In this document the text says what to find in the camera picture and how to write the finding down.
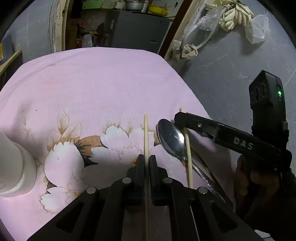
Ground wooden chopstick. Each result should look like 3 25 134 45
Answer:
144 114 152 241
179 106 194 188

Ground steel spoon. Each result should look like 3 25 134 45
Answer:
156 118 223 197

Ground gold spoon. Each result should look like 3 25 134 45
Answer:
191 147 233 210

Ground person's right hand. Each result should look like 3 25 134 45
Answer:
234 155 280 209

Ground white utensil basket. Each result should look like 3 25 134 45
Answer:
0 133 37 197

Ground pink floral tablecloth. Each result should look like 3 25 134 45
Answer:
0 47 234 241

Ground clear plastic bag on hook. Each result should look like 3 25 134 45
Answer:
245 14 270 44

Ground cream rubber gloves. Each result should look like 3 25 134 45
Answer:
205 1 254 32

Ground yellow bowl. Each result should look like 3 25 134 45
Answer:
149 4 168 16

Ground dark grey cabinet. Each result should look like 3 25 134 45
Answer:
103 11 169 53

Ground aluminium pot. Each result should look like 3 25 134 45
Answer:
125 1 144 11

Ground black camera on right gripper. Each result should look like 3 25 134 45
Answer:
249 70 289 149

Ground white rag on hose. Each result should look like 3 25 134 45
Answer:
172 40 198 61

